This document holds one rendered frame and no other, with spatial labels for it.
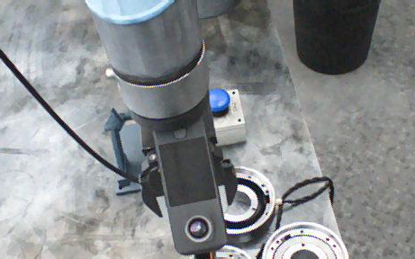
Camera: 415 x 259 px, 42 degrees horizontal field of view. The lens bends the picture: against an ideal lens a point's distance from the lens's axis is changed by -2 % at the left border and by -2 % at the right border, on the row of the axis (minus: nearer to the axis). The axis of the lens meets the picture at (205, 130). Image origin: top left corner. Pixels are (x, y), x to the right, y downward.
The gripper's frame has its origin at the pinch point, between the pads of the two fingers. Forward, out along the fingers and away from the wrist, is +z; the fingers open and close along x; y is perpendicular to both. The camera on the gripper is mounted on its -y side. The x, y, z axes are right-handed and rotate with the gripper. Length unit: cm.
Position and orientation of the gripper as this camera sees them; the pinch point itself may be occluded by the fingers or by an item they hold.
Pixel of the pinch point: (200, 225)
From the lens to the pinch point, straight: 60.8
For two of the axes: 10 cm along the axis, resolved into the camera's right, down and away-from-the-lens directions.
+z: 1.2, 6.2, 7.7
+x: -9.8, 1.8, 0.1
